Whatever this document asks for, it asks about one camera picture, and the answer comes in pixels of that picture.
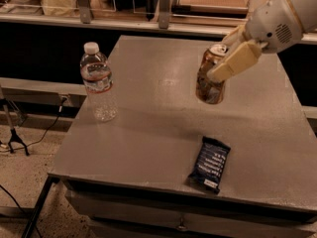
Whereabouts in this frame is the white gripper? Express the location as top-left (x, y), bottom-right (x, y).
top-left (207, 0), bottom-right (302, 82)

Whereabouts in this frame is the orange soda can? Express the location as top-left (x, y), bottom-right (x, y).
top-left (196, 43), bottom-right (228, 104)

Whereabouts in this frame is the blue rxbar wrapper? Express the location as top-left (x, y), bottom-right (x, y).
top-left (189, 136), bottom-right (231, 194)

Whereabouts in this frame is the clear plastic water bottle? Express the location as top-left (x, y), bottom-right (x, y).
top-left (80, 42), bottom-right (117, 122)

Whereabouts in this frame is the grey table drawer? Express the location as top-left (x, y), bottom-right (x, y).
top-left (65, 190), bottom-right (316, 238)

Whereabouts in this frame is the black table leg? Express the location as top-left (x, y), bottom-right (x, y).
top-left (21, 176), bottom-right (59, 238)

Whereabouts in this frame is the black tripod stand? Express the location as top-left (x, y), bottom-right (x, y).
top-left (0, 85), bottom-right (29, 156)

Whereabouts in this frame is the grey metal shelf rail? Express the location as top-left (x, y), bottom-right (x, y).
top-left (0, 13), bottom-right (317, 46)

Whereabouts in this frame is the black power cable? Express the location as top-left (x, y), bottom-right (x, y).
top-left (0, 96), bottom-right (68, 154)

